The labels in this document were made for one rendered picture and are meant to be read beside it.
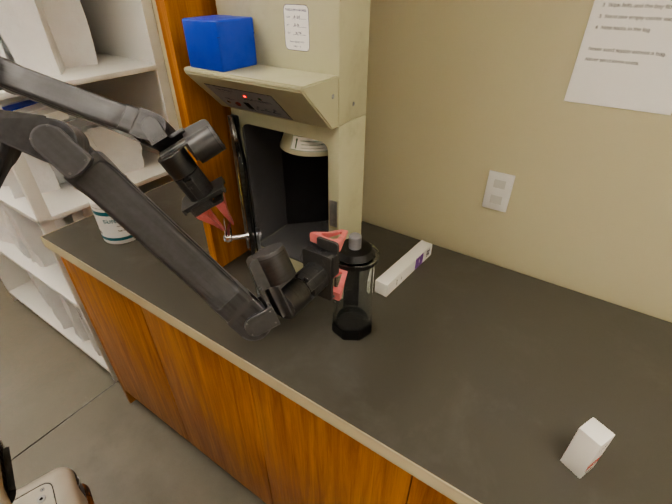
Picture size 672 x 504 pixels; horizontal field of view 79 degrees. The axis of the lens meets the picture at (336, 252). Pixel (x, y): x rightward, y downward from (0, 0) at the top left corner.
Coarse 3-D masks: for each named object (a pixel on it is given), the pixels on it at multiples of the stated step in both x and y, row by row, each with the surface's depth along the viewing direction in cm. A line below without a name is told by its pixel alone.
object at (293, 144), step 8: (288, 136) 98; (296, 136) 96; (280, 144) 101; (288, 144) 97; (296, 144) 96; (304, 144) 95; (312, 144) 95; (320, 144) 95; (288, 152) 98; (296, 152) 96; (304, 152) 96; (312, 152) 95; (320, 152) 96
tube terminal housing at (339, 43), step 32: (224, 0) 86; (256, 0) 81; (288, 0) 77; (320, 0) 74; (352, 0) 75; (256, 32) 85; (320, 32) 77; (352, 32) 78; (288, 64) 84; (320, 64) 80; (352, 64) 81; (352, 96) 85; (288, 128) 92; (320, 128) 87; (352, 128) 89; (352, 160) 93; (352, 192) 98; (352, 224) 104
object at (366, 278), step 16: (352, 272) 87; (368, 272) 88; (352, 288) 90; (368, 288) 91; (336, 304) 95; (352, 304) 92; (368, 304) 94; (336, 320) 98; (352, 320) 95; (368, 320) 98
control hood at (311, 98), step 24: (192, 72) 85; (216, 72) 81; (240, 72) 81; (264, 72) 81; (288, 72) 81; (312, 72) 81; (216, 96) 92; (288, 96) 76; (312, 96) 74; (336, 96) 80; (312, 120) 82; (336, 120) 83
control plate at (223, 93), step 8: (216, 88) 87; (224, 88) 85; (224, 96) 90; (232, 96) 88; (240, 96) 86; (248, 96) 84; (256, 96) 82; (264, 96) 80; (232, 104) 93; (256, 104) 86; (264, 104) 84; (272, 104) 82; (264, 112) 89; (272, 112) 87; (280, 112) 85
